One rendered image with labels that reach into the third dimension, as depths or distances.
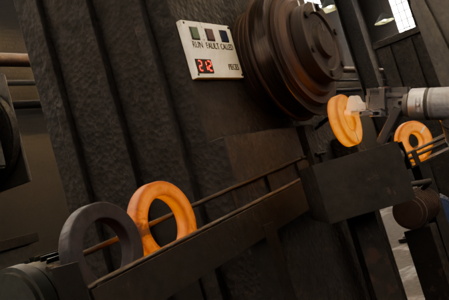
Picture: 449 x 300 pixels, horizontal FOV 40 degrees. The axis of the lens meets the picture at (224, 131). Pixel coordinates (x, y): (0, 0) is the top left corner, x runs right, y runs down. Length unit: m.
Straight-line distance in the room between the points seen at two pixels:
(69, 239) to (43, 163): 8.02
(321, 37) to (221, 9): 0.34
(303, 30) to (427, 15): 2.91
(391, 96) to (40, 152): 7.73
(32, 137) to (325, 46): 7.40
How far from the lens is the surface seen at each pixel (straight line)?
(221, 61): 1.92
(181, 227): 1.39
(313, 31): 2.06
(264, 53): 1.94
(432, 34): 4.82
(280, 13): 2.03
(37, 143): 9.20
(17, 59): 8.49
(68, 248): 1.14
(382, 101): 1.78
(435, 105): 1.73
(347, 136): 1.80
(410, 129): 2.45
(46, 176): 9.13
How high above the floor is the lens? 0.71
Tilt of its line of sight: 6 degrees up
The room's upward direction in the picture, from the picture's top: 16 degrees counter-clockwise
